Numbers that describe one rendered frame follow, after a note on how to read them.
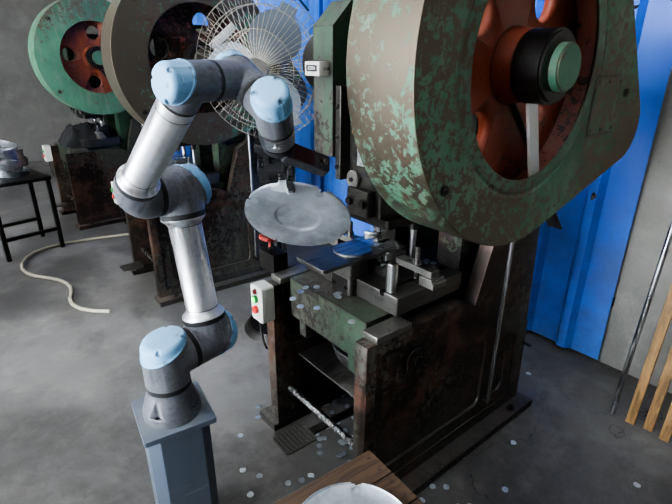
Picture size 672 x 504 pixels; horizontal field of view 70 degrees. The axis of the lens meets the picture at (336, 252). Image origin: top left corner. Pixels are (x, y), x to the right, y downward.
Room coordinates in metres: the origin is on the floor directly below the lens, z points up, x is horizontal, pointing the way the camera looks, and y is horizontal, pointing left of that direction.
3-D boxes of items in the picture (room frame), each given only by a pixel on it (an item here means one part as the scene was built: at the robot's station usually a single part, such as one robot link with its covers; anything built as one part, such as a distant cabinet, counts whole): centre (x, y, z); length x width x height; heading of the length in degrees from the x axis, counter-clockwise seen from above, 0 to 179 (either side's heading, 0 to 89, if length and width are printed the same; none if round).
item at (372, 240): (1.48, -0.15, 0.76); 0.15 x 0.09 x 0.05; 39
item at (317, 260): (1.38, -0.02, 0.72); 0.25 x 0.14 x 0.14; 129
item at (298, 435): (1.40, -0.05, 0.14); 0.59 x 0.10 x 0.05; 129
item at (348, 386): (1.49, -0.16, 0.31); 0.43 x 0.42 x 0.01; 39
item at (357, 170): (1.46, -0.12, 1.04); 0.17 x 0.15 x 0.30; 129
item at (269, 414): (1.78, -0.09, 0.45); 0.92 x 0.12 x 0.90; 129
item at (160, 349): (1.06, 0.44, 0.62); 0.13 x 0.12 x 0.14; 141
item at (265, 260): (1.58, 0.22, 0.62); 0.10 x 0.06 x 0.20; 39
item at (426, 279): (1.36, -0.26, 0.76); 0.17 x 0.06 x 0.10; 39
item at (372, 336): (1.37, -0.43, 0.45); 0.92 x 0.12 x 0.90; 129
